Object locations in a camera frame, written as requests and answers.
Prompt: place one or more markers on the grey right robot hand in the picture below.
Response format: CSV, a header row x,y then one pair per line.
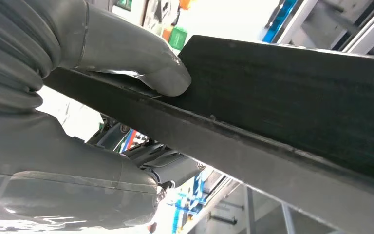
x,y
61,187

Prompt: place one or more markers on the green container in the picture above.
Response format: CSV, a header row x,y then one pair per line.
x,y
178,38

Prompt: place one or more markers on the orange container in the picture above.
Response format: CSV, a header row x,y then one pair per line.
x,y
167,34

